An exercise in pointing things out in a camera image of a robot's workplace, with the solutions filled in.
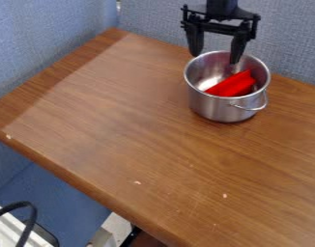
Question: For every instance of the white table frame part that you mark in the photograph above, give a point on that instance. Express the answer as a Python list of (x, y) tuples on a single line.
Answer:
[(111, 233)]

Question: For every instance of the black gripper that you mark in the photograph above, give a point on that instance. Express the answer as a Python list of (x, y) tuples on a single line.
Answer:
[(219, 16)]

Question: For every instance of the metal pot with handle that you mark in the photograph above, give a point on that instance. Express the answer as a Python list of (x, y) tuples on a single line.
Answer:
[(205, 71)]

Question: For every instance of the white appliance at corner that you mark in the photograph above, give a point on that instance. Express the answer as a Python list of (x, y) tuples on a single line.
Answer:
[(18, 234)]

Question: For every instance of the red star-shaped bar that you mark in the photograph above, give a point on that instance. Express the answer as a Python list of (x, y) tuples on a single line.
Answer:
[(236, 85)]

